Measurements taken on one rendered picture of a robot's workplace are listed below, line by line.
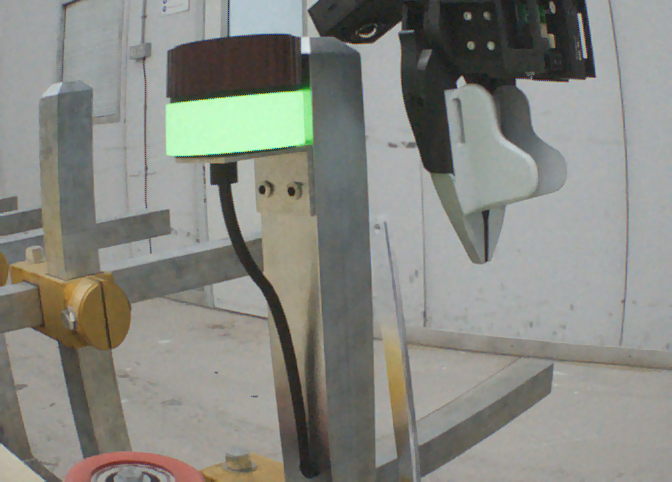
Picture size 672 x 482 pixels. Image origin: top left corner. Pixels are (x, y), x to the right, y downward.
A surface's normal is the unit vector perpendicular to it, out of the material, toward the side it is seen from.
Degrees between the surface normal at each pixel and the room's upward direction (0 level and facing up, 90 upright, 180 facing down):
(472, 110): 93
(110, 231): 90
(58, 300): 90
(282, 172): 90
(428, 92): 100
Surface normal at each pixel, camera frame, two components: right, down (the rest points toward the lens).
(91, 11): -0.62, 0.15
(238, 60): 0.20, 0.15
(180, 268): 0.74, 0.07
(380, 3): 0.38, 0.90
